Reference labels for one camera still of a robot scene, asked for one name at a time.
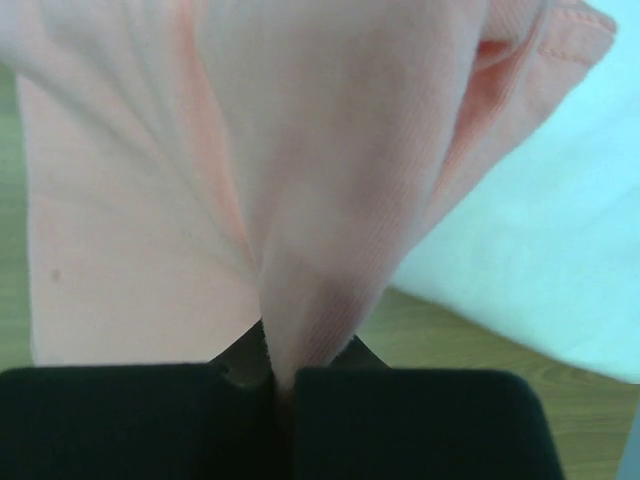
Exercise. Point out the pink t shirt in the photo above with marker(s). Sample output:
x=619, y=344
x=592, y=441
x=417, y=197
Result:
x=195, y=167

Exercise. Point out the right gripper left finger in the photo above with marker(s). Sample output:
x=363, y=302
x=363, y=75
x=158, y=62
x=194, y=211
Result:
x=167, y=421

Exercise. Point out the folded white t shirt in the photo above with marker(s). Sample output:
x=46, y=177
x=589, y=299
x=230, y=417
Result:
x=545, y=250

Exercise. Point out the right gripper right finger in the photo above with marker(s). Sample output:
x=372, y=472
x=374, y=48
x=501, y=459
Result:
x=440, y=424

